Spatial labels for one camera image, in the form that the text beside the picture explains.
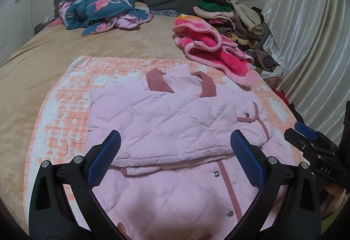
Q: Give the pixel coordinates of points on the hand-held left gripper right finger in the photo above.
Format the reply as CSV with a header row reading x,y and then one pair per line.
x,y
247,158

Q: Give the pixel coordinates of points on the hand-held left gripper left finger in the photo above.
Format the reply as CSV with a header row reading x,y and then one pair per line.
x,y
105,156

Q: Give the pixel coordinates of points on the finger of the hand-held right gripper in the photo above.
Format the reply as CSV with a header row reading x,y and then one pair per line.
x,y
306,130
296,140

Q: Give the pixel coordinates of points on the pink quilted jacket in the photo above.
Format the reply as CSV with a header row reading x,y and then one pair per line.
x,y
169,108

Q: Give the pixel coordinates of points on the pile of folded clothes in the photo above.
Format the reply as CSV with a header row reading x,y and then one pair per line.
x,y
240,18

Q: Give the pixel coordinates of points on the person's right hand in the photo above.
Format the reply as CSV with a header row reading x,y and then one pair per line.
x,y
335,200

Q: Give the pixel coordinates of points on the orange checked blanket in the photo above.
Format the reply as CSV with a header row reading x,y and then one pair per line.
x,y
63,108

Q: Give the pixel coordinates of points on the white satin curtain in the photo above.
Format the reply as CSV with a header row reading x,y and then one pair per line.
x,y
309,24

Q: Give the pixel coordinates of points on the pink fleece garment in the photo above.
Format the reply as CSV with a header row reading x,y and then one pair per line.
x,y
213,48

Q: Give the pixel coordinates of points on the tan bed cover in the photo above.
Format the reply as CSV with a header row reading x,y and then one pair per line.
x,y
123,43

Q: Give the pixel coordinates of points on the teal flamingo quilt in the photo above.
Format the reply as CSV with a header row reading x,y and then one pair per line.
x,y
95,4

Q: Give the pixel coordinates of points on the blue patterned pillow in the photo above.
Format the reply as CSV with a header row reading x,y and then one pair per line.
x,y
165,13

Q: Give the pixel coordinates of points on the white wardrobe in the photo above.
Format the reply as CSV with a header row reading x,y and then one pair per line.
x,y
13,15

